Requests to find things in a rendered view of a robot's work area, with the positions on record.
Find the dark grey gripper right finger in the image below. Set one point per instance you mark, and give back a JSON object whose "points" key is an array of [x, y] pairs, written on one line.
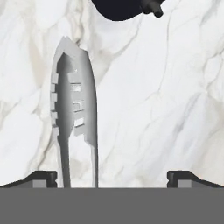
{"points": [[180, 176]]}

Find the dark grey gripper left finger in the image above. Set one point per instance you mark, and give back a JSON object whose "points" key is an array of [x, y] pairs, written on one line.
{"points": [[43, 177]]}

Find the grey metal tongs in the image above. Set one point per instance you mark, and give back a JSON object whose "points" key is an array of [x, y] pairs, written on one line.
{"points": [[84, 96]]}

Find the black pan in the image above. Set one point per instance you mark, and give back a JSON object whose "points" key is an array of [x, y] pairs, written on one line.
{"points": [[122, 8]]}

